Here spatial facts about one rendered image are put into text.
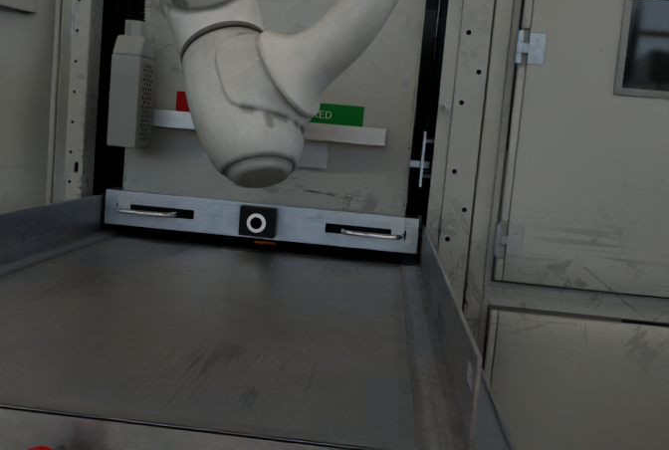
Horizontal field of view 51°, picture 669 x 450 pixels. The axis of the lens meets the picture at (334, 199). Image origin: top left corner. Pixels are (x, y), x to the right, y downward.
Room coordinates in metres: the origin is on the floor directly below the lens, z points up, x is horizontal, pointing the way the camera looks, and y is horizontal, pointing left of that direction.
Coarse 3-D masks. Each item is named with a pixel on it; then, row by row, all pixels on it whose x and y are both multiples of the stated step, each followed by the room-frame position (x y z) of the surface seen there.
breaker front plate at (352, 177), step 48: (288, 0) 1.18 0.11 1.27; (384, 48) 1.17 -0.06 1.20; (336, 96) 1.17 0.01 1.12; (384, 96) 1.17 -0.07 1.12; (192, 144) 1.19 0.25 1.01; (336, 144) 1.17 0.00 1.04; (192, 192) 1.19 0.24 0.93; (240, 192) 1.18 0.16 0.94; (288, 192) 1.18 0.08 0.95; (336, 192) 1.17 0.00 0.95; (384, 192) 1.17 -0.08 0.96
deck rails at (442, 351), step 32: (0, 224) 0.87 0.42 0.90; (32, 224) 0.95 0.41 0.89; (64, 224) 1.05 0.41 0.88; (0, 256) 0.87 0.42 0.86; (32, 256) 0.94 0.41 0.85; (416, 288) 0.95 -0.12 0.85; (448, 288) 0.66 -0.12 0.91; (416, 320) 0.78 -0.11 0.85; (448, 320) 0.63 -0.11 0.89; (416, 352) 0.65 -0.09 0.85; (448, 352) 0.60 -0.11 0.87; (416, 384) 0.56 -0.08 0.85; (448, 384) 0.57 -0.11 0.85; (416, 416) 0.50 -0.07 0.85; (448, 416) 0.50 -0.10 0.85; (448, 448) 0.45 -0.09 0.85
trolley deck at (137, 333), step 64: (64, 256) 0.97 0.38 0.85; (128, 256) 1.02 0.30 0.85; (192, 256) 1.06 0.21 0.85; (256, 256) 1.11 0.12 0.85; (0, 320) 0.65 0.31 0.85; (64, 320) 0.67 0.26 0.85; (128, 320) 0.69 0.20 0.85; (192, 320) 0.71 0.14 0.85; (256, 320) 0.73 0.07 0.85; (320, 320) 0.75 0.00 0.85; (384, 320) 0.78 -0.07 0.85; (0, 384) 0.50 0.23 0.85; (64, 384) 0.51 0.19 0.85; (128, 384) 0.52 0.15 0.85; (192, 384) 0.53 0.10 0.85; (256, 384) 0.54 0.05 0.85; (320, 384) 0.55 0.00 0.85; (384, 384) 0.57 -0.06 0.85; (0, 448) 0.46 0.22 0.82; (128, 448) 0.45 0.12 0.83; (192, 448) 0.45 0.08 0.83; (256, 448) 0.45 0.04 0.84; (320, 448) 0.45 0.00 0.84; (384, 448) 0.45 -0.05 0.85; (512, 448) 0.46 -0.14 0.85
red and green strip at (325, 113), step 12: (180, 96) 1.19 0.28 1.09; (180, 108) 1.19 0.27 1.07; (324, 108) 1.17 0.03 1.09; (336, 108) 1.17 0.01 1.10; (348, 108) 1.17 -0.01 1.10; (360, 108) 1.17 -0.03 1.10; (312, 120) 1.17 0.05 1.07; (324, 120) 1.17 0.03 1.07; (336, 120) 1.17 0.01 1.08; (348, 120) 1.17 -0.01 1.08; (360, 120) 1.17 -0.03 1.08
